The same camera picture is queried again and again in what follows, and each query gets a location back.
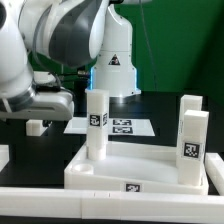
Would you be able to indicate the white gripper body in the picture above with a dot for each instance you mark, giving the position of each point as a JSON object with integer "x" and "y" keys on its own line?
{"x": 46, "y": 106}

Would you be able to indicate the white desk top tray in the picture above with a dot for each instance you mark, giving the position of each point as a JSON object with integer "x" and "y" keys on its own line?
{"x": 130, "y": 167}

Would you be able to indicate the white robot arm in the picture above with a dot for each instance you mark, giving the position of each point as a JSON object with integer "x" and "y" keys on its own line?
{"x": 72, "y": 33}

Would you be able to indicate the white left fence piece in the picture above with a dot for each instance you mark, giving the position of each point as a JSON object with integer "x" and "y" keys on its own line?
{"x": 4, "y": 156}

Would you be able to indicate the white fence piece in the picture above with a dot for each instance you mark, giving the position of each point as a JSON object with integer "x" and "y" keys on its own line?
{"x": 4, "y": 156}
{"x": 214, "y": 165}

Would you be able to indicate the marker sheet with tags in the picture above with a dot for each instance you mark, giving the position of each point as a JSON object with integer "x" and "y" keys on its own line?
{"x": 116, "y": 126}

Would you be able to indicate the white front fence bar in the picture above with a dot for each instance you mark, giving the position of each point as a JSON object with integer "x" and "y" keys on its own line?
{"x": 113, "y": 205}

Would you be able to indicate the white right fence piece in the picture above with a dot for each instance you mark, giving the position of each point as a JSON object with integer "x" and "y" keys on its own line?
{"x": 214, "y": 165}

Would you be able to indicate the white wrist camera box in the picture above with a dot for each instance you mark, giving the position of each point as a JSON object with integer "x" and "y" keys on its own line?
{"x": 41, "y": 77}

